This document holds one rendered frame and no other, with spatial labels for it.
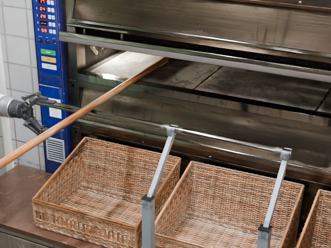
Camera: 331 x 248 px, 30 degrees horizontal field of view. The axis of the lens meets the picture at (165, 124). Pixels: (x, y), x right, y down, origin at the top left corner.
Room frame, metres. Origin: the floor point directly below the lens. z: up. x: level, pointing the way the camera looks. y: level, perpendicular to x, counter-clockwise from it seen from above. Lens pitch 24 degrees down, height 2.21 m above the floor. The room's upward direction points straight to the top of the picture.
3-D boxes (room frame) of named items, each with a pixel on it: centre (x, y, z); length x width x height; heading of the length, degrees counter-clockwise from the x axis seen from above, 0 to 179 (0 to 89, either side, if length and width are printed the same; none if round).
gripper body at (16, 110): (2.44, 0.61, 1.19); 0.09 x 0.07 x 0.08; 64
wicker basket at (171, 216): (2.30, -0.28, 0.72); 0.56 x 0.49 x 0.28; 66
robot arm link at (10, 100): (2.47, 0.67, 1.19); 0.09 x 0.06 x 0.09; 154
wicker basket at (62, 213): (2.57, 0.27, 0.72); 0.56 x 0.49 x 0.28; 65
